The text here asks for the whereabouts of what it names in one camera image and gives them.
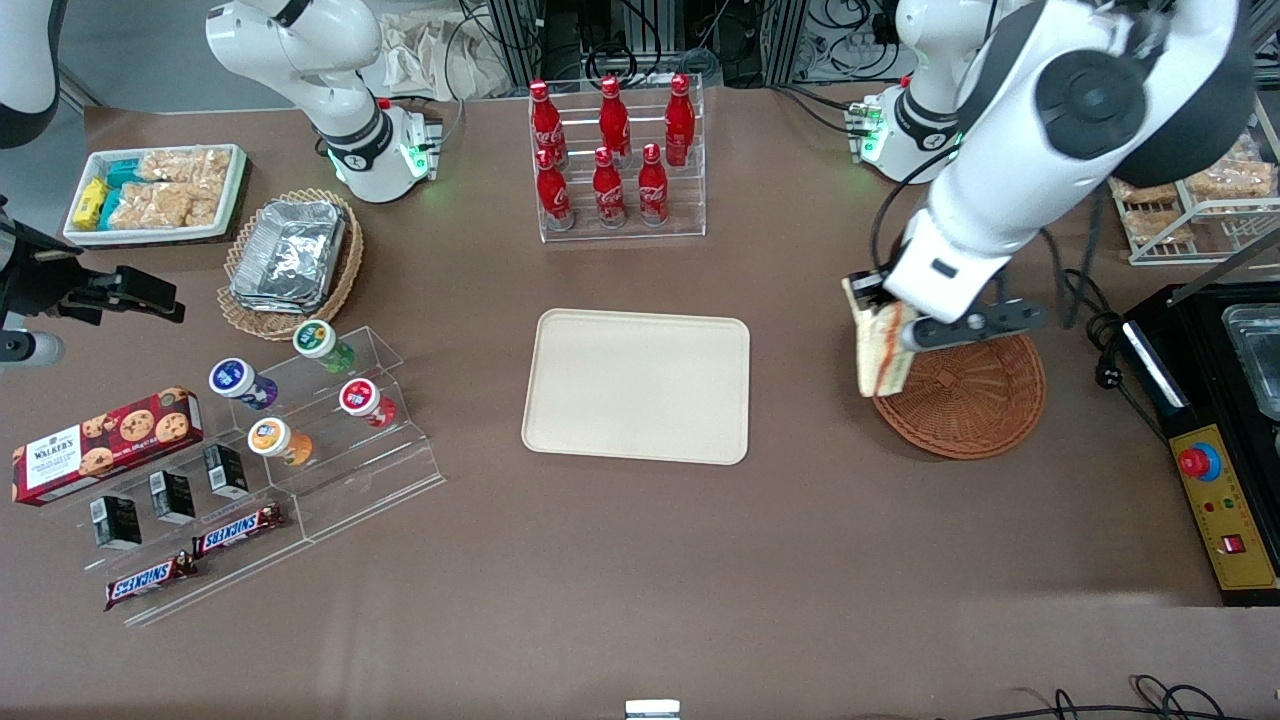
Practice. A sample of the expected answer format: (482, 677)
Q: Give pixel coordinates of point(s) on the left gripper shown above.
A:
(868, 285)

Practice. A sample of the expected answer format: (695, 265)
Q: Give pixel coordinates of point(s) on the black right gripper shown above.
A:
(28, 272)

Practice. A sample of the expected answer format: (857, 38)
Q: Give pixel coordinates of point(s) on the triangular white bread sandwich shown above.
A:
(880, 350)

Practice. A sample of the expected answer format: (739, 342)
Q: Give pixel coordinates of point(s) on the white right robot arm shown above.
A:
(345, 100)

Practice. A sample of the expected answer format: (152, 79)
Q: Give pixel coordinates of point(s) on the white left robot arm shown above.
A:
(1010, 160)

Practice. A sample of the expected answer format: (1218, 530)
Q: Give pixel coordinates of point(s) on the round brown wicker basket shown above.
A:
(975, 405)

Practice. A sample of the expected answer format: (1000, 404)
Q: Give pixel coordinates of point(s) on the oval tan wicker basket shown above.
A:
(345, 270)

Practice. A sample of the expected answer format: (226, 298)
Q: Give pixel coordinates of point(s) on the cream rectangular plastic tray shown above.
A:
(637, 387)

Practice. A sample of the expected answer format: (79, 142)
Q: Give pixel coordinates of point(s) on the metal tray inside machine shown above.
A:
(1255, 360)

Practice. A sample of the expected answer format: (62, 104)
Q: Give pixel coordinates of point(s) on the clear bagged rice crisp snack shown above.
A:
(185, 165)
(1158, 228)
(1145, 192)
(208, 203)
(150, 205)
(1230, 180)

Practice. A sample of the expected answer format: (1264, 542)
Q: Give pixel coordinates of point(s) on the teal snack packet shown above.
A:
(122, 172)
(108, 208)

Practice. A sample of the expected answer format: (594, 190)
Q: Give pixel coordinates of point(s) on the purple lidded snack cup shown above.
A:
(235, 380)

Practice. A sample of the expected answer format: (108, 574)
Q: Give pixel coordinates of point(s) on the yellow snack packet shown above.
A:
(90, 203)

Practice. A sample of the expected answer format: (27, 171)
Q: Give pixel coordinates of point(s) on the white rectangular snack bin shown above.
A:
(235, 190)

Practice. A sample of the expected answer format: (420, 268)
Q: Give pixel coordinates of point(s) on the aluminium foil container stack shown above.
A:
(290, 255)

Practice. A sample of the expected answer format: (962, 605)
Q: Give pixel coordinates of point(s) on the red Walkers cookie box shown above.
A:
(100, 450)

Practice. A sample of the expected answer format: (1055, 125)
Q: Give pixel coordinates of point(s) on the green lidded snack cup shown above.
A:
(318, 341)

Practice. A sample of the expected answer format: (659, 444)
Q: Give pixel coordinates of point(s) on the orange lidded snack cup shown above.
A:
(272, 440)

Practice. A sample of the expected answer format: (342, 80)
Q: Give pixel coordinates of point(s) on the small black box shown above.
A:
(117, 523)
(226, 472)
(172, 497)

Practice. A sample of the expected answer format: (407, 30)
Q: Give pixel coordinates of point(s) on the red lidded snack cup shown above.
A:
(362, 398)

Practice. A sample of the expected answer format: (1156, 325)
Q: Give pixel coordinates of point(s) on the red cola bottle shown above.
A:
(679, 125)
(613, 118)
(554, 195)
(608, 190)
(652, 190)
(546, 120)

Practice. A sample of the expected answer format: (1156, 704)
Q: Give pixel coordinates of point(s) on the Snickers chocolate bar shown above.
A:
(150, 581)
(238, 531)

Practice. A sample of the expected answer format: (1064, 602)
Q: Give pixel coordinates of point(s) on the clear acrylic bottle rack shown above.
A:
(620, 232)

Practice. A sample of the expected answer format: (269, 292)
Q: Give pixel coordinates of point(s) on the clear acrylic stepped stand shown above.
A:
(230, 580)
(390, 470)

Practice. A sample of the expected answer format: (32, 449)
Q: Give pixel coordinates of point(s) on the silver machine sealing bar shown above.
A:
(1155, 363)

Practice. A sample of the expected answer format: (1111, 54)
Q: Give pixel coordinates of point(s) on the grey metal machine lever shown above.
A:
(1225, 265)

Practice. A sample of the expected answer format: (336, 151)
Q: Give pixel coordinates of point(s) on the black machine with yellow panel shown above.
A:
(1210, 400)

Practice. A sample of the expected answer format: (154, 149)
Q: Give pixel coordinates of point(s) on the crumpled white plastic bag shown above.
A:
(430, 55)

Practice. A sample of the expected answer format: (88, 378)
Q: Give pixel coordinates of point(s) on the red emergency stop button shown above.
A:
(1193, 461)

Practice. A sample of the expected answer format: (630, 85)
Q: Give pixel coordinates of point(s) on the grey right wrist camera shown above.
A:
(25, 348)

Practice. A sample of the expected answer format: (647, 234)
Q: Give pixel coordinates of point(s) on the aluminium frame with equipment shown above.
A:
(680, 40)

